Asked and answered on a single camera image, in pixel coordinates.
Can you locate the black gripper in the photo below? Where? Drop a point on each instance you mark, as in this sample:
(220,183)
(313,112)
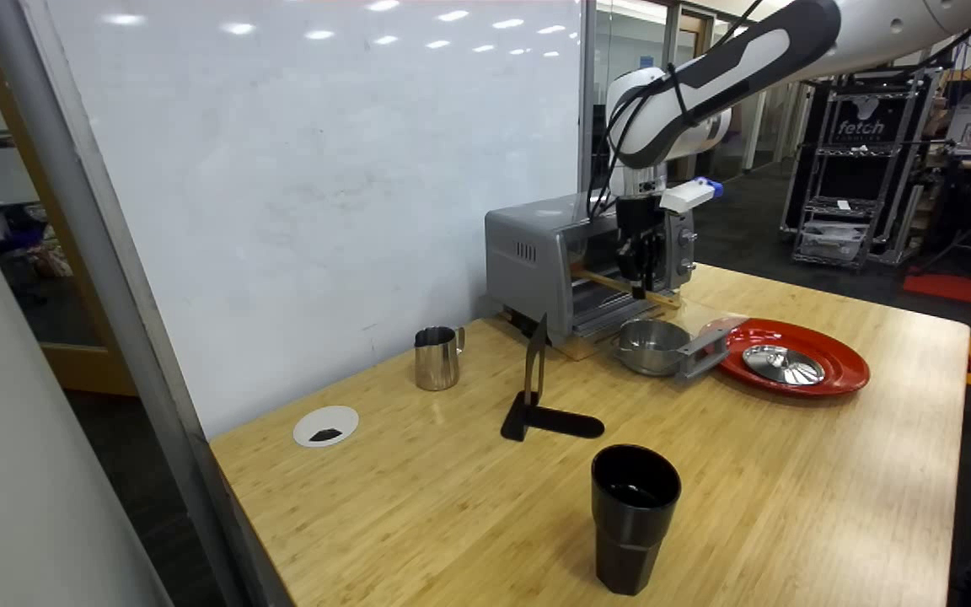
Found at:
(642,225)

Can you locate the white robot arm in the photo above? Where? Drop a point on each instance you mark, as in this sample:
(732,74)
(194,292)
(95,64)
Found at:
(666,112)

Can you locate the grey toaster oven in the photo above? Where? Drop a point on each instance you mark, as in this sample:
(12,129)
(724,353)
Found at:
(523,257)

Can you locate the small steel pot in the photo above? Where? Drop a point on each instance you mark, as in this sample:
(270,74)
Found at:
(653,349)

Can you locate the steel pot lid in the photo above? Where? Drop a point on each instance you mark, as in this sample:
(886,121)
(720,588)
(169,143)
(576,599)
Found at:
(783,366)

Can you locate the black metal bookend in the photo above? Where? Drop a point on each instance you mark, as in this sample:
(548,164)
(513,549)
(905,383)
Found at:
(555,421)

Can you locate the red round plate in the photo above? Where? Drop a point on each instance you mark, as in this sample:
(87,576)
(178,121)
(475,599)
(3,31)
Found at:
(840,366)

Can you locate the small steel jug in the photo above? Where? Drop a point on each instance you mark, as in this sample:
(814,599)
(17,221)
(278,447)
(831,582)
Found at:
(438,363)

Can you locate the black equipment rack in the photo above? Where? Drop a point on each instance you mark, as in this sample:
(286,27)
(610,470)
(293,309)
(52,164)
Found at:
(861,168)

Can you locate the black plastic cup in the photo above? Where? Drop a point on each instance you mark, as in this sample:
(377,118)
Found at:
(635,527)

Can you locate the white round table grommet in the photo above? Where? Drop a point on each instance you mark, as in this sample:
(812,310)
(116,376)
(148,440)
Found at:
(326,425)

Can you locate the grey blue wrist camera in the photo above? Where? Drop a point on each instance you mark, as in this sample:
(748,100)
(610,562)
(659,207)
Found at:
(689,198)

